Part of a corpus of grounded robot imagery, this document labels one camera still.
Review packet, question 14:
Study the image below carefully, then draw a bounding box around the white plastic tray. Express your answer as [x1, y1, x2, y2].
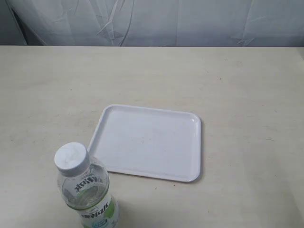
[88, 104, 202, 182]

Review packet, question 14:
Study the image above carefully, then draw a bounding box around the clear plastic water bottle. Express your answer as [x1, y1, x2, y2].
[54, 142, 119, 228]

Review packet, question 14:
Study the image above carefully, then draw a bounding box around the white backdrop cloth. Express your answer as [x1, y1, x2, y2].
[0, 0, 304, 47]

